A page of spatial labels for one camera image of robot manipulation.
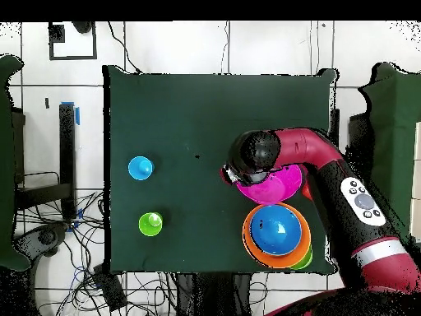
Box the large pink bowl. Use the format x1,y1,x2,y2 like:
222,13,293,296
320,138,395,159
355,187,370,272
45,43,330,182
235,163,304,206

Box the light blue bowl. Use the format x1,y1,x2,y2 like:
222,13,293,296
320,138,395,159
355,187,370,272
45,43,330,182
249,204,303,257

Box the light blue cup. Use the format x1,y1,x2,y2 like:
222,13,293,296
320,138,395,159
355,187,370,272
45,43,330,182
127,155,155,182

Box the large orange bowl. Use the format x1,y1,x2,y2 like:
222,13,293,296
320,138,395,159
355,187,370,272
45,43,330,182
242,201,312,270

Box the small green bowl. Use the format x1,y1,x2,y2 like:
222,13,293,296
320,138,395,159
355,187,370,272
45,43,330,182
289,244,314,272

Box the dark green tablecloth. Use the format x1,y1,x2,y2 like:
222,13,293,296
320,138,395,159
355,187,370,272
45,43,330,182
102,64,338,276

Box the green cup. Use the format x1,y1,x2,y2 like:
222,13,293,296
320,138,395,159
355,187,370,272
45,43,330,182
138,211,164,238

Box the black upright bar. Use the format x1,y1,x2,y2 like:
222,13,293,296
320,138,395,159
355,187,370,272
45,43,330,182
328,107,340,146

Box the black power strip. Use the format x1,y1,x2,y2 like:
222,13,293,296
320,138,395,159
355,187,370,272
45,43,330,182
92,263,128,312

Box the green covered side table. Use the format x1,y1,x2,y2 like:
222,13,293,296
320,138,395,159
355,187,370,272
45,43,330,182
356,62,421,244
0,53,32,272

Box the black stand base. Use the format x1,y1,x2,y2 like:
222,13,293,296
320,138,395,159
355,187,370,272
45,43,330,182
16,221,70,259

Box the white boxes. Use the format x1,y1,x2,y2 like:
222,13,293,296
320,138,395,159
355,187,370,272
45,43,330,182
409,121,421,244

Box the dark round object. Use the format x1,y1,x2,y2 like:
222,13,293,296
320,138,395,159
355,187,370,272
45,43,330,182
71,21,94,35

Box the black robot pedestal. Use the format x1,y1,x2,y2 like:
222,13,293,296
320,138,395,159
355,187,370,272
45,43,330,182
175,272,252,316

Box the floor cable tangle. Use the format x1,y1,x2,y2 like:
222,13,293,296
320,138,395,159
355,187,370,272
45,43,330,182
16,190,178,316

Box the black L-shaped frame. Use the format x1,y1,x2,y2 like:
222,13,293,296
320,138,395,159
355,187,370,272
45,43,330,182
14,103,77,221

